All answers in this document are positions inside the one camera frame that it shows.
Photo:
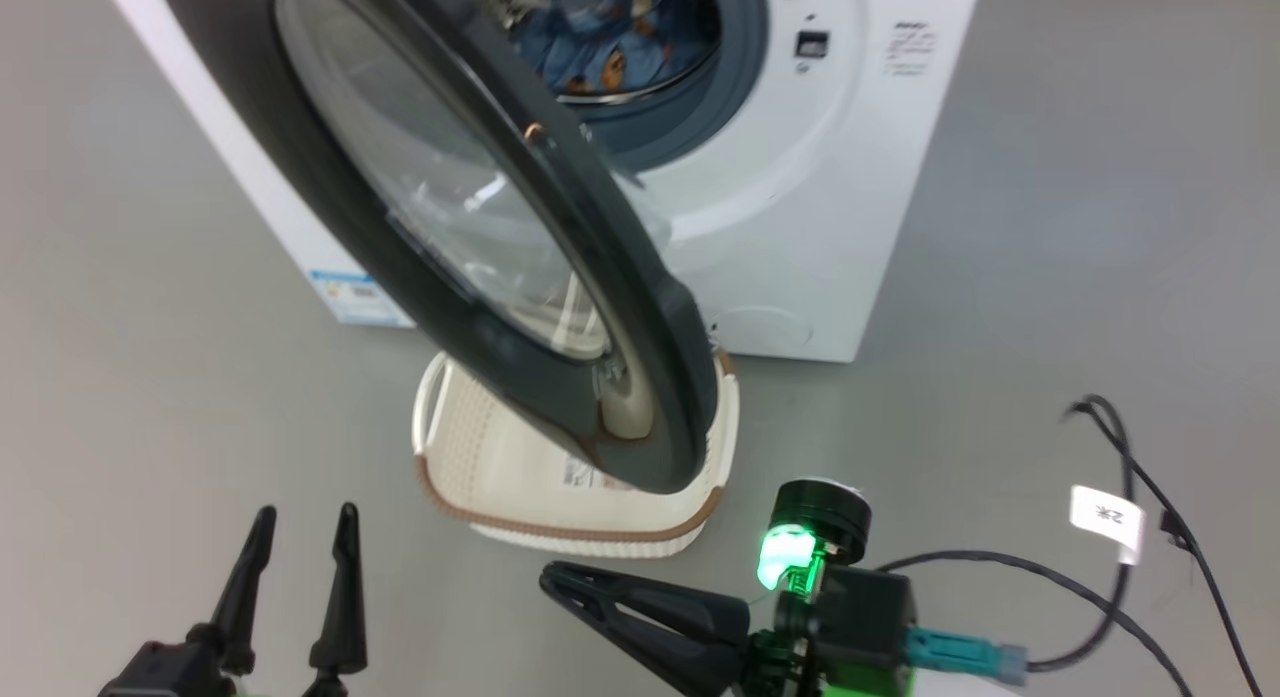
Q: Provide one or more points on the paper sticker inside basket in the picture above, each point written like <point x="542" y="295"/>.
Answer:
<point x="585" y="472"/>

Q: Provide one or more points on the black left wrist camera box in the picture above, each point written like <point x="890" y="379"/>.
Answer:
<point x="160" y="677"/>

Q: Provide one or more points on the blue energy label sticker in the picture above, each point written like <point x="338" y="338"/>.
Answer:
<point x="360" y="297"/>

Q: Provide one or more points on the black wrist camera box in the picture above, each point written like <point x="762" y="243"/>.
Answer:
<point x="160" y="677"/>
<point x="865" y="617"/>

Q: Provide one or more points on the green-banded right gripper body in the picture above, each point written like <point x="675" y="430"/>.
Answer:
<point x="780" y="657"/>

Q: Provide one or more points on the white Hisense washing machine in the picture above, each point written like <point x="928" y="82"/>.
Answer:
<point x="850" y="227"/>

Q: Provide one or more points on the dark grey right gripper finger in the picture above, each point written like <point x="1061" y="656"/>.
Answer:
<point x="690" y="657"/>
<point x="680" y="605"/>

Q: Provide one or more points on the teal right camera connector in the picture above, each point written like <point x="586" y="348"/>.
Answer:
<point x="960" y="649"/>

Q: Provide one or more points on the grey rubber door gasket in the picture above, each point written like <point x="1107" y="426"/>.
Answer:
<point x="735" y="87"/>

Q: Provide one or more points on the cream perforated laundry basket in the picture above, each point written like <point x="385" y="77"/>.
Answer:
<point x="500" y="497"/>

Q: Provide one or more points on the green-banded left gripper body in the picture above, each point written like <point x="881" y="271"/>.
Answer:
<point x="290" y="689"/>

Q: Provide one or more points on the round white filter cover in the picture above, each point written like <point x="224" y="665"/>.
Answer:
<point x="765" y="329"/>

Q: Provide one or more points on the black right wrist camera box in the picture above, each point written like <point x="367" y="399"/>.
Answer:
<point x="865" y="617"/>

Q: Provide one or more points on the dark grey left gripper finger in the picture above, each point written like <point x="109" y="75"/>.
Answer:
<point x="245" y="607"/>
<point x="342" y="617"/>

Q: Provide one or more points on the black washing machine door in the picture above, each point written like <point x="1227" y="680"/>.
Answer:
<point x="250" y="127"/>

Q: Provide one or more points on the blue bear-print elastic-waist pants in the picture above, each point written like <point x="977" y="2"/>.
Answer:
<point x="650" y="37"/>

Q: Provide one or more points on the printed warning text label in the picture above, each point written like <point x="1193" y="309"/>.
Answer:
<point x="912" y="49"/>

